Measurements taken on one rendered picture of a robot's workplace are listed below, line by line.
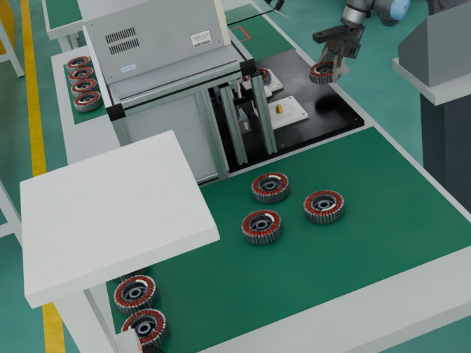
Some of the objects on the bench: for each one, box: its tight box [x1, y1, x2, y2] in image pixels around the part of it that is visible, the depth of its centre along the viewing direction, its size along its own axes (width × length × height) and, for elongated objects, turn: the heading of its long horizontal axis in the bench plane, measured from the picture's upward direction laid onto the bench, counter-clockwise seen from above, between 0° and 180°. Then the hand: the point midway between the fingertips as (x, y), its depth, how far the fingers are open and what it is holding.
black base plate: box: [210, 49, 364, 174], centre depth 232 cm, size 47×64×2 cm
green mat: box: [105, 126, 471, 353], centre depth 179 cm, size 94×61×1 cm, turn 123°
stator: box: [241, 68, 272, 86], centre depth 240 cm, size 11×11×4 cm
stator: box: [252, 172, 290, 203], centre depth 191 cm, size 11×11×4 cm
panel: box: [205, 89, 229, 171], centre depth 220 cm, size 1×66×30 cm, turn 33°
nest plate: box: [254, 96, 308, 130], centre depth 222 cm, size 15×15×1 cm
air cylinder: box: [237, 109, 251, 134], centre depth 219 cm, size 5×8×6 cm
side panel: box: [111, 90, 228, 188], centre depth 193 cm, size 28×3×32 cm, turn 123°
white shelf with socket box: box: [20, 130, 220, 353], centre depth 140 cm, size 35×37×46 cm
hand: (324, 74), depth 225 cm, fingers closed on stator, 13 cm apart
